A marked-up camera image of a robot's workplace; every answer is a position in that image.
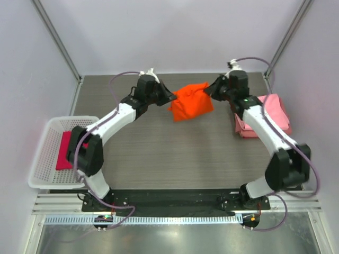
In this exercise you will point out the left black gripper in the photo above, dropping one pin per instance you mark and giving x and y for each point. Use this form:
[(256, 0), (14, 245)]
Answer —
[(167, 96)]

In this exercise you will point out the magenta t shirt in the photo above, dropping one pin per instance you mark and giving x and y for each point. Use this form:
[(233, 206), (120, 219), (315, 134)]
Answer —
[(62, 162)]

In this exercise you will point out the right aluminium frame post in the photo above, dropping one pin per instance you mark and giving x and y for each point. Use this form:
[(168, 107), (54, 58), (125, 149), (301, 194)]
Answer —
[(294, 25)]

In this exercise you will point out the salmon pink shirt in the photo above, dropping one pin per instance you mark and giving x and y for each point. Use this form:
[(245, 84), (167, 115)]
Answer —
[(287, 127)]

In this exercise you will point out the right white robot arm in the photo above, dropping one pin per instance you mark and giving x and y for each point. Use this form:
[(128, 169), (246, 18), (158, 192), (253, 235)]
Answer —
[(288, 165)]

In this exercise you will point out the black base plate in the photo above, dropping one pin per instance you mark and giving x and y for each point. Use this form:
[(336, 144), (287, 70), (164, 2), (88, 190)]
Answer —
[(185, 202)]

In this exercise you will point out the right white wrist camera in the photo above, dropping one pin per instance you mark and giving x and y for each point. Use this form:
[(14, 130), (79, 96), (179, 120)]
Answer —
[(233, 65)]

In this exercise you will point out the left aluminium frame post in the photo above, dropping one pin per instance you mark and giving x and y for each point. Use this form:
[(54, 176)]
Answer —
[(56, 38)]

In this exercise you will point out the aluminium frame post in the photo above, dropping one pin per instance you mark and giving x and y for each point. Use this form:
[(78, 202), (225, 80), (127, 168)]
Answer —
[(56, 38), (294, 25)]

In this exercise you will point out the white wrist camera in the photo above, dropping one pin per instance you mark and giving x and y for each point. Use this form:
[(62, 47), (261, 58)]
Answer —
[(150, 72), (233, 65)]

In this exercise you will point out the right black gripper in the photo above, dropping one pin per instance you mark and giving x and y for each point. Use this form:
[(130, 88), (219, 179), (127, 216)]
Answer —
[(213, 90)]

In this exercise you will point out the white plastic basket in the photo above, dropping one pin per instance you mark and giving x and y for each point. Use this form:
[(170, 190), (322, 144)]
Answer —
[(43, 173)]

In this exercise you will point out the slotted cable duct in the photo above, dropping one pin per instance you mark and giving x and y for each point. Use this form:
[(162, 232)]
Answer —
[(96, 219)]

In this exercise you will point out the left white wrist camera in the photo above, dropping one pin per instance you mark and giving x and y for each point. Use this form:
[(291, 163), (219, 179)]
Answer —
[(150, 72)]

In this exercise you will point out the light pink shirt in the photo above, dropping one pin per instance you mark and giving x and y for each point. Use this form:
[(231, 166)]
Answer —
[(275, 111)]

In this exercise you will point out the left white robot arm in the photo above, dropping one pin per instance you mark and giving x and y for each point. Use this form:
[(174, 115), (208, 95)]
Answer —
[(85, 149)]

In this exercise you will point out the orange t shirt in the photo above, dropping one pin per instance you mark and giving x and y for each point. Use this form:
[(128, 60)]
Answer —
[(191, 101)]

